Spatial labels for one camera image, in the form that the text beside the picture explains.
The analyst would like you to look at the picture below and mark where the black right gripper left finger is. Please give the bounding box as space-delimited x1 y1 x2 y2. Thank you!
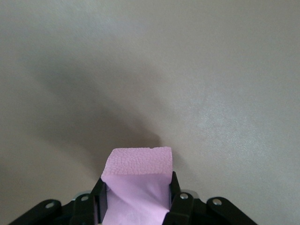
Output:
9 177 109 225

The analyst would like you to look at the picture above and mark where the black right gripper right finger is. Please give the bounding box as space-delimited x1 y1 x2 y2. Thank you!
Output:
161 171 256 225

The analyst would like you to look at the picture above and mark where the pink foam block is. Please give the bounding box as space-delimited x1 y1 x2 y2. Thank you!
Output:
100 145 175 225

